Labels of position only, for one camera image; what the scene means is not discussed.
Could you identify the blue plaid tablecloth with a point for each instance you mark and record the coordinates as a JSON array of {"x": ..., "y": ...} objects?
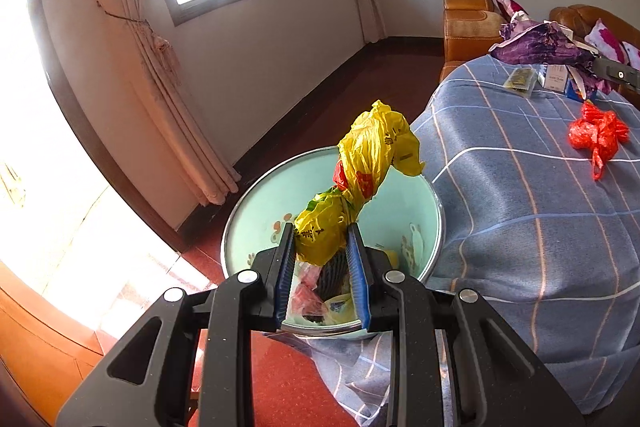
[{"x": 525, "y": 232}]

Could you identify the small yellow green packet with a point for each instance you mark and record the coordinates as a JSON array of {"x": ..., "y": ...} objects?
[{"x": 520, "y": 79}]

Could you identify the purple plastic bag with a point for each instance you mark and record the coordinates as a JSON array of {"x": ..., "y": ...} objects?
[{"x": 535, "y": 44}]

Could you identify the brown leather armchair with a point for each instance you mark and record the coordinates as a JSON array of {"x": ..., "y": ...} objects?
[{"x": 465, "y": 22}]

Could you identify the light green bin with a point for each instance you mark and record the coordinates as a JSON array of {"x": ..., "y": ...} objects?
[{"x": 260, "y": 207}]

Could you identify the brown leather sofa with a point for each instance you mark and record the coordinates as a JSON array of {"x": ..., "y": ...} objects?
[{"x": 575, "y": 17}]

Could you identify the red plastic bag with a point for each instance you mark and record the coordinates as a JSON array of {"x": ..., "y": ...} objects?
[{"x": 595, "y": 132}]

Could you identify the pink floral cloth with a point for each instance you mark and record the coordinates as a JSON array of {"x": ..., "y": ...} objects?
[{"x": 507, "y": 7}]

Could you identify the pink floral pillow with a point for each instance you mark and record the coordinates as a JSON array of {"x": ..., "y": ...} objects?
[{"x": 607, "y": 39}]

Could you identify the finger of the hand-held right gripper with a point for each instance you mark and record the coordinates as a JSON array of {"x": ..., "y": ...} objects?
[{"x": 617, "y": 72}]

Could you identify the white blue milk carton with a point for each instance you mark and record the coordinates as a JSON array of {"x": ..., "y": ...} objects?
[{"x": 552, "y": 77}]

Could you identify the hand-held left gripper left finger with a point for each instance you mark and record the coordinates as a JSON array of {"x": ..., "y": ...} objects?
[{"x": 287, "y": 272}]

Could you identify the pink plastic bag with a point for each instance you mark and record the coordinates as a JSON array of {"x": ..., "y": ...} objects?
[{"x": 307, "y": 297}]

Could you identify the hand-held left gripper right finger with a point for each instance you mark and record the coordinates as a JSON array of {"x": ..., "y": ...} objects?
[{"x": 356, "y": 277}]

